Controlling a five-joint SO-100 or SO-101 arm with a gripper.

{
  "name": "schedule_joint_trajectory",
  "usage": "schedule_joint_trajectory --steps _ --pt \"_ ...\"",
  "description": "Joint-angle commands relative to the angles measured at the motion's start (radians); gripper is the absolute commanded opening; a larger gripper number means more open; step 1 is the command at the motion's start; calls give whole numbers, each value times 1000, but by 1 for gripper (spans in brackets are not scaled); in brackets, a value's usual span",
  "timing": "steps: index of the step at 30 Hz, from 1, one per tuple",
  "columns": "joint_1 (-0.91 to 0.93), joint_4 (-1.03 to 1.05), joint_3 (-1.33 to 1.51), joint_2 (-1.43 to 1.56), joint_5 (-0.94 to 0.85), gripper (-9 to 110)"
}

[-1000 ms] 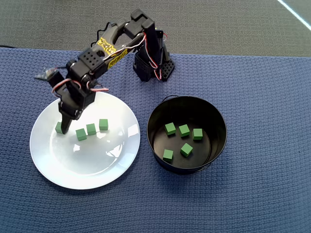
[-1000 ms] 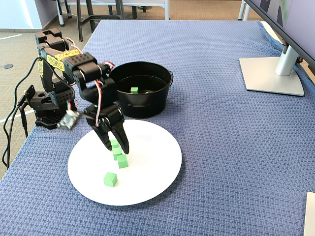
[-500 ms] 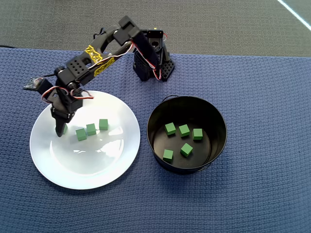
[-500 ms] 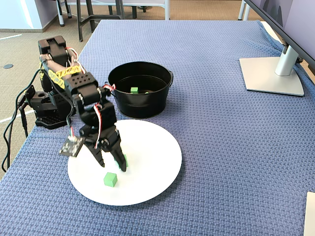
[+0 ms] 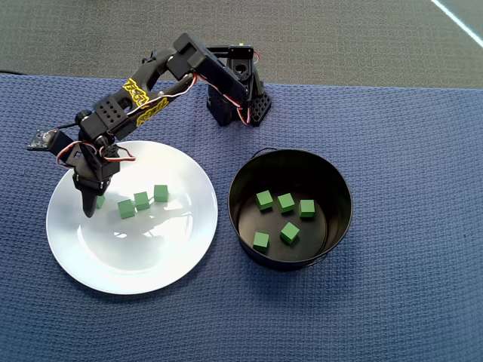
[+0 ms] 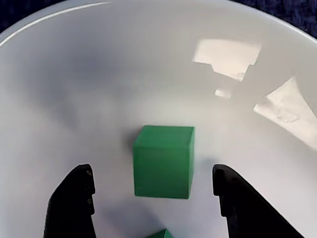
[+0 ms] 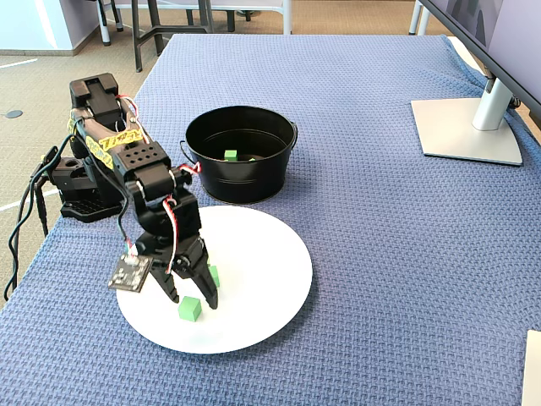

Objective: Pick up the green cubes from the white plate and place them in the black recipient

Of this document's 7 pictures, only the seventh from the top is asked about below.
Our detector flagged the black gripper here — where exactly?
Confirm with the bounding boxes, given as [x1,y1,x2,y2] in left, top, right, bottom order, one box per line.
[134,187,221,310]

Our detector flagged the white round plate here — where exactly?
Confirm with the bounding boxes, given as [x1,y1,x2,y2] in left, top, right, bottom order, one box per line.
[115,206,314,355]

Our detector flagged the black metal bucket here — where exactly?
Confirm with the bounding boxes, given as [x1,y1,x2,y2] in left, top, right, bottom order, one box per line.
[179,105,298,205]

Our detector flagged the blue woven table cloth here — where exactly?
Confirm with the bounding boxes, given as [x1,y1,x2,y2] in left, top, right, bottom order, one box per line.
[0,33,541,406]

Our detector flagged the monitor with silver stand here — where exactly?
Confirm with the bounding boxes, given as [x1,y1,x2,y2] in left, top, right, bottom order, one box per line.
[410,0,541,168]

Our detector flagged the white flat board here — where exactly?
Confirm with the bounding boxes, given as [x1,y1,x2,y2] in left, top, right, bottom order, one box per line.
[520,329,541,406]

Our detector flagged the black camera circuit board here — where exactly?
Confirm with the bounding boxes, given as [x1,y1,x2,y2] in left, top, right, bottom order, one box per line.
[107,252,154,294]

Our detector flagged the red white servo wires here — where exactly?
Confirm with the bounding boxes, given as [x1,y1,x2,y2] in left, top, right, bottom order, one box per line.
[113,95,202,276]

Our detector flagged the thin black camera cable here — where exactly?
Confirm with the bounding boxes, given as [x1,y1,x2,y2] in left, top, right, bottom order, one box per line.
[29,126,136,259]

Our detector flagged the thick black cable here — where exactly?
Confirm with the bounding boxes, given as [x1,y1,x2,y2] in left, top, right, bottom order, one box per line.
[3,168,47,301]

